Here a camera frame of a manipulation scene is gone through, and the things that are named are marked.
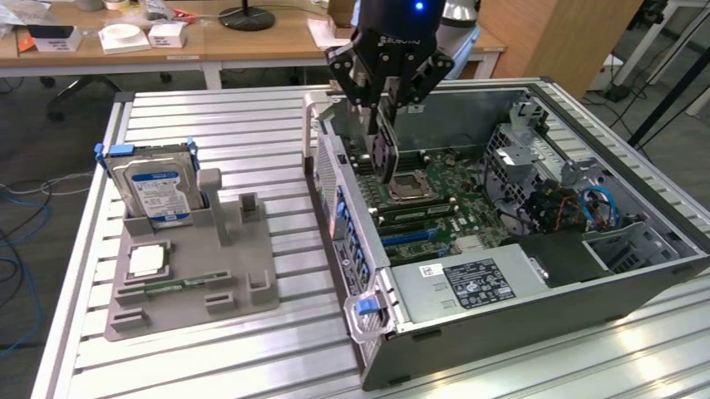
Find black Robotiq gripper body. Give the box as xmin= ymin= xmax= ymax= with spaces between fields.
xmin=350 ymin=0 xmax=445 ymax=105

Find black Nvidia graphics card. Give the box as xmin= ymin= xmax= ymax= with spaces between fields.
xmin=363 ymin=99 xmax=404 ymax=187

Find brown cardboard box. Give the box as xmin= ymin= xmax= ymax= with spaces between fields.
xmin=326 ymin=0 xmax=358 ymax=29

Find long wooden desk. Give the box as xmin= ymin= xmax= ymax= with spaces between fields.
xmin=0 ymin=0 xmax=507 ymax=91

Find black round lamp base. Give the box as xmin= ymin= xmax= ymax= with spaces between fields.
xmin=218 ymin=0 xmax=278 ymax=32

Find wooden cabinet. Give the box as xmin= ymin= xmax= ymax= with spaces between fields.
xmin=475 ymin=0 xmax=646 ymax=101

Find metal disk bay cage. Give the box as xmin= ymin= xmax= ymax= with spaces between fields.
xmin=482 ymin=99 xmax=567 ymax=234

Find metal CPU socket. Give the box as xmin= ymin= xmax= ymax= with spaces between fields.
xmin=384 ymin=170 xmax=434 ymax=204

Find small plain white box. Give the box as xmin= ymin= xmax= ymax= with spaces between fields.
xmin=148 ymin=22 xmax=187 ymax=49

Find green motherboard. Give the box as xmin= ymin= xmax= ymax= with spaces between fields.
xmin=346 ymin=147 xmax=521 ymax=267

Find black installed RAM stick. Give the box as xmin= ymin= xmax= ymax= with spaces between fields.
xmin=376 ymin=205 xmax=454 ymax=225

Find small silver chipset heatsink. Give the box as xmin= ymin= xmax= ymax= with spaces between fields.
xmin=451 ymin=236 xmax=490 ymax=253

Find black slanted pole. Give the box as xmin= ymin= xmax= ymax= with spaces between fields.
xmin=626 ymin=0 xmax=710 ymax=147

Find hard disk in blue caddy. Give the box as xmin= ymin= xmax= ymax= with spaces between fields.
xmin=94 ymin=136 xmax=202 ymax=230

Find black office chair base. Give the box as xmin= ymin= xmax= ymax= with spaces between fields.
xmin=43 ymin=73 xmax=124 ymax=122

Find white box with black lid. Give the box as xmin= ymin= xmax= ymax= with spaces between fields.
xmin=27 ymin=24 xmax=83 ymax=53

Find grey power supply unit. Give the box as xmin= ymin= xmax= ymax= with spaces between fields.
xmin=391 ymin=244 xmax=550 ymax=325

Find silver CPU chip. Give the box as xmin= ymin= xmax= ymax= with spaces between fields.
xmin=127 ymin=244 xmax=171 ymax=278

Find clear plastic bag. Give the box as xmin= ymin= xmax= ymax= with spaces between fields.
xmin=0 ymin=0 xmax=56 ymax=30

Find green RAM stick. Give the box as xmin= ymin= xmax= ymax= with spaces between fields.
xmin=144 ymin=276 xmax=215 ymax=294

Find grey plastic parts rack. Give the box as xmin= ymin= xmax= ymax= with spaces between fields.
xmin=103 ymin=168 xmax=282 ymax=342

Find open black PC case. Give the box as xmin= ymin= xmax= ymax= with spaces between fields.
xmin=302 ymin=76 xmax=710 ymax=392

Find white box with round ring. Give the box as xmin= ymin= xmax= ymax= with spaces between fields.
xmin=98 ymin=23 xmax=152 ymax=55

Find blue SATA wire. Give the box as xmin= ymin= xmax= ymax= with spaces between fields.
xmin=579 ymin=185 xmax=621 ymax=229

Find white floor cable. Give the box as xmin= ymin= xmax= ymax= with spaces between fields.
xmin=4 ymin=172 xmax=90 ymax=196

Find blue floor cable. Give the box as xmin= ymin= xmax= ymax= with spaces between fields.
xmin=0 ymin=195 xmax=51 ymax=358

